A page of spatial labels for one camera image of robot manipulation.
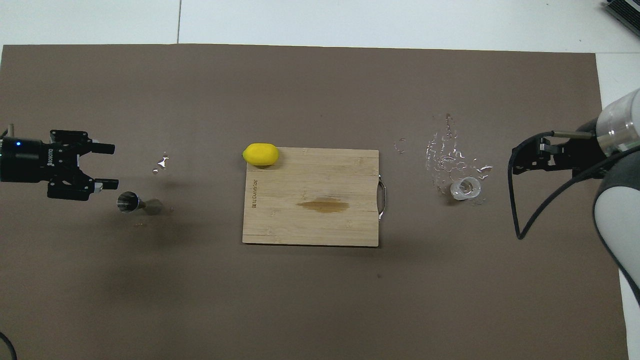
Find small spilled water patch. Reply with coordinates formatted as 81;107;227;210
152;151;171;176

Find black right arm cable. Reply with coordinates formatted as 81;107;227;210
507;130;616;241

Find scattered tiny water droplets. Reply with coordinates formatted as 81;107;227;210
135;206;176;228

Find yellow lemon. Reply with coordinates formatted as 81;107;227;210
242;143;280;167

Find wooden cutting board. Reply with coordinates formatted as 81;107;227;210
242;147;387;247

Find large spilled water patch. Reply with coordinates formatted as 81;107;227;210
394;113;494;207

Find grey ribbed device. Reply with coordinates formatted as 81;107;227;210
601;0;640;37

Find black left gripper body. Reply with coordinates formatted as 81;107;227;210
0;139;81;183

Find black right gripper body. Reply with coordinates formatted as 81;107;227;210
560;137;603;177

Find brown table mat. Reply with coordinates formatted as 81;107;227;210
0;44;630;360

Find steel jigger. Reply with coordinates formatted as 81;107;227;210
116;191;165;217

